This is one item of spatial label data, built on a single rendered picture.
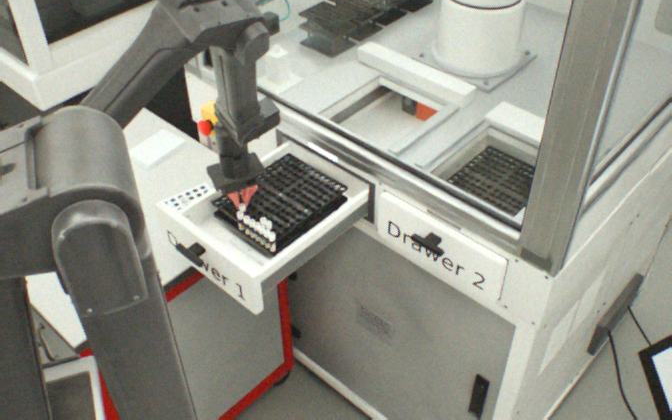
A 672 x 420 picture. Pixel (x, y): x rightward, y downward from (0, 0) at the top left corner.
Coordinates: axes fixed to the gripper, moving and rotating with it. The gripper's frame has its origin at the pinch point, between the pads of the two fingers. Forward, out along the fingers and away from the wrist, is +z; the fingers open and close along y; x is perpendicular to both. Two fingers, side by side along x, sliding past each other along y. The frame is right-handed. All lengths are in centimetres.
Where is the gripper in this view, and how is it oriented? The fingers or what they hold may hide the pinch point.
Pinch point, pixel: (240, 203)
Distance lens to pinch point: 141.6
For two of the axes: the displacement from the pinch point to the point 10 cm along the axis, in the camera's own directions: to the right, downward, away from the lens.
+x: 4.2, 6.2, -6.6
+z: 0.2, 7.2, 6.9
